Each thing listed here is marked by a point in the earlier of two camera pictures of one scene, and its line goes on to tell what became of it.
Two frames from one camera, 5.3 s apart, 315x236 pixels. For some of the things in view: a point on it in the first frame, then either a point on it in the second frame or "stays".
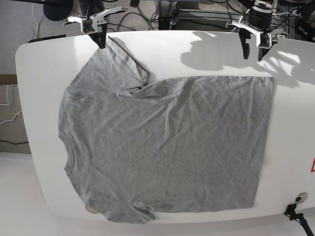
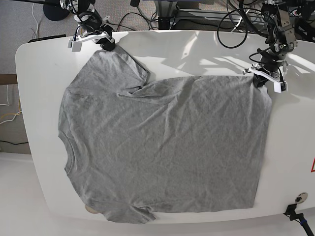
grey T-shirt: x=139 y=144 stays
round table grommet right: x=301 y=197 stays
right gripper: x=274 y=34 → x=268 y=66
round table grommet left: x=91 y=210 stays
